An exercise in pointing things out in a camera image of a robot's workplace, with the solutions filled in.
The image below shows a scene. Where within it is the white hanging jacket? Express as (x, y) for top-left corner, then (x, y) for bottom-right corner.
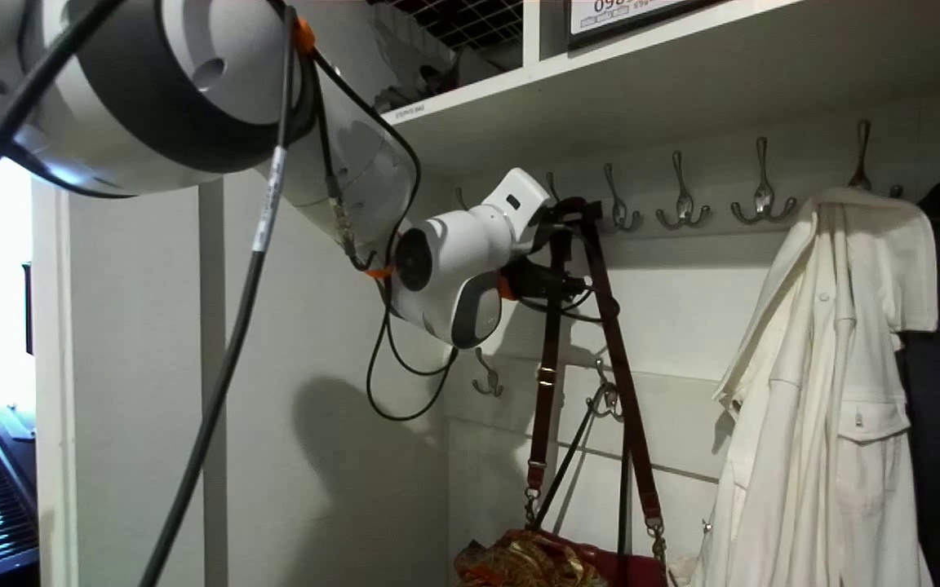
(692, 188), (940, 587)

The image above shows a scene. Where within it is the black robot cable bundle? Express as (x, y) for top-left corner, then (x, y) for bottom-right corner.
(0, 0), (463, 587)

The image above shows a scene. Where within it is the metal wall hook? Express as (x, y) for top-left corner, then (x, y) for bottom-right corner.
(849, 116), (875, 193)
(603, 164), (642, 232)
(656, 154), (711, 232)
(732, 141), (795, 226)

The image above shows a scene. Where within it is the lower metal hook right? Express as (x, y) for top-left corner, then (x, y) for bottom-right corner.
(591, 353), (621, 421)

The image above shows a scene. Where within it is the wire mesh basket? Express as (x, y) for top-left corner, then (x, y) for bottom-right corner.
(373, 0), (521, 73)

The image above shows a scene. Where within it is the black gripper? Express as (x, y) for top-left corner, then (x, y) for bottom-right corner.
(501, 194), (602, 317)

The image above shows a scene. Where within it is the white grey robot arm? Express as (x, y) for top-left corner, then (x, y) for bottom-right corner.
(0, 0), (588, 350)

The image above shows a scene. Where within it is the white upper shelf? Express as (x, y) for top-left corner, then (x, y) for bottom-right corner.
(391, 0), (940, 176)

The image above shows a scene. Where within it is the lower metal hook left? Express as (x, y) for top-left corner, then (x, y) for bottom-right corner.
(472, 350), (505, 397)

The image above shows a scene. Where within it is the red sling bag brown strap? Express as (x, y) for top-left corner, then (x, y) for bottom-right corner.
(520, 210), (677, 587)

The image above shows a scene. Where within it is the framed picture on shelf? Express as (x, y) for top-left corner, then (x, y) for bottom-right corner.
(567, 0), (720, 49)

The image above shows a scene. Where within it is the patterned brown red scarf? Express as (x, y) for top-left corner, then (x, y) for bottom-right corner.
(453, 527), (611, 587)

